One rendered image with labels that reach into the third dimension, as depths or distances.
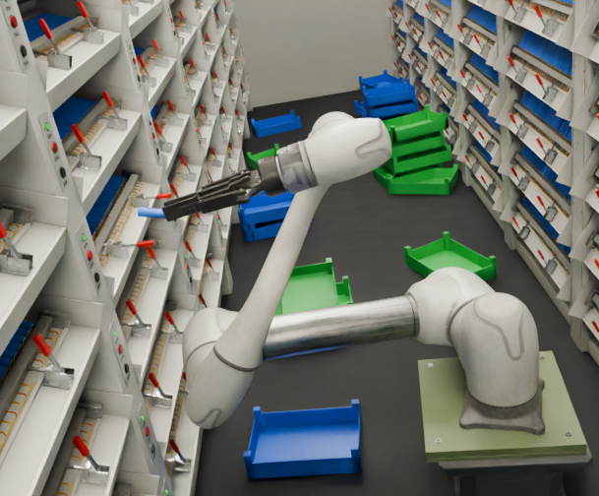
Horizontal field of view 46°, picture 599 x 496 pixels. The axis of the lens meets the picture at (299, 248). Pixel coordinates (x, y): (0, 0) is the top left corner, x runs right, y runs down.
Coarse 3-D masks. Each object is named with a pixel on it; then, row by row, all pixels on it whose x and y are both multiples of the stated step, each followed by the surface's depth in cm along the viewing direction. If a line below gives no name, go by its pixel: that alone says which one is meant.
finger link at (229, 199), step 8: (232, 192) 130; (240, 192) 128; (200, 200) 131; (208, 200) 130; (216, 200) 130; (224, 200) 130; (232, 200) 130; (248, 200) 129; (208, 208) 131; (216, 208) 131; (224, 208) 131
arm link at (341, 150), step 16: (336, 128) 129; (352, 128) 128; (368, 128) 128; (384, 128) 129; (304, 144) 130; (320, 144) 128; (336, 144) 127; (352, 144) 127; (368, 144) 127; (384, 144) 128; (320, 160) 128; (336, 160) 127; (352, 160) 128; (368, 160) 128; (384, 160) 130; (320, 176) 130; (336, 176) 130; (352, 176) 131
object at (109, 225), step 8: (136, 176) 179; (128, 184) 173; (136, 184) 179; (128, 192) 169; (136, 192) 173; (120, 200) 164; (128, 200) 169; (120, 208) 160; (128, 208) 164; (112, 216) 156; (120, 216) 161; (128, 216) 161; (104, 224) 151; (112, 224) 152; (104, 232) 148; (120, 232) 153; (96, 240) 144; (104, 240) 145; (96, 248) 141
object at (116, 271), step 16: (128, 160) 181; (128, 176) 181; (144, 176) 183; (160, 176) 183; (144, 192) 177; (128, 224) 159; (144, 224) 161; (112, 240) 151; (128, 240) 152; (128, 256) 146; (112, 272) 139; (128, 272) 146; (112, 288) 128
